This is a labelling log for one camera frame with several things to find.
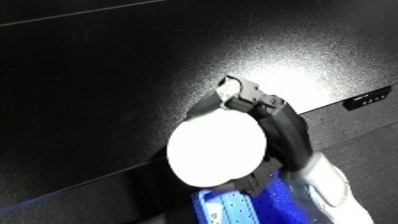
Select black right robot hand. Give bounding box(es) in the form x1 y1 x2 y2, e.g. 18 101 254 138
184 74 317 198

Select white paper cup green band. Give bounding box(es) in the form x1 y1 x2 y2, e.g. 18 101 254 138
165 108 271 189

